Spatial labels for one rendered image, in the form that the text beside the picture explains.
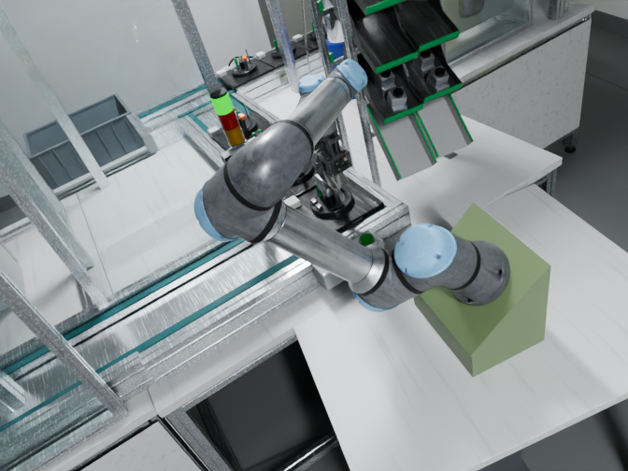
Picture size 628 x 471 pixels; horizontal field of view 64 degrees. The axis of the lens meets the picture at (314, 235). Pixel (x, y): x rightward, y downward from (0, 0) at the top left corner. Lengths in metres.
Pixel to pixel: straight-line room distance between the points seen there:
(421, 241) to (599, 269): 0.61
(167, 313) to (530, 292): 1.01
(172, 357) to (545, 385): 0.93
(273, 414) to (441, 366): 1.20
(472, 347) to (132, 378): 0.88
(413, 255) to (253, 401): 1.52
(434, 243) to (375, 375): 0.42
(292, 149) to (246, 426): 1.68
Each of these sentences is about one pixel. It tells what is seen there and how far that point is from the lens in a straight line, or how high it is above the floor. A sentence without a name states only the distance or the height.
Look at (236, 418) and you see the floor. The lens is 2.41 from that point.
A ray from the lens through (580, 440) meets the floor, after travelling 2.21.
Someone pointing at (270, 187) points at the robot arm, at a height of 1.48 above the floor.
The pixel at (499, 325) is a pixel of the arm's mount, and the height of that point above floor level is 1.01.
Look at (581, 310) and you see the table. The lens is 1.42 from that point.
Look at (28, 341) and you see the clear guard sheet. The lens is 1.29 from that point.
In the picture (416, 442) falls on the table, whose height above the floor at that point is 0.86.
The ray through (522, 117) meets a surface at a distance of 2.93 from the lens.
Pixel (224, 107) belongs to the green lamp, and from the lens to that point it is 1.45.
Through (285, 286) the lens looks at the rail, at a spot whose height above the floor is 0.93.
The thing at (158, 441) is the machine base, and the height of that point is 0.73.
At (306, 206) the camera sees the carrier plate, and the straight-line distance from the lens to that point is 1.65.
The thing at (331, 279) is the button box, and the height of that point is 0.93.
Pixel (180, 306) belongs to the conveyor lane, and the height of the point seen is 0.92.
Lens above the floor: 1.95
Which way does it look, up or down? 40 degrees down
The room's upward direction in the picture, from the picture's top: 18 degrees counter-clockwise
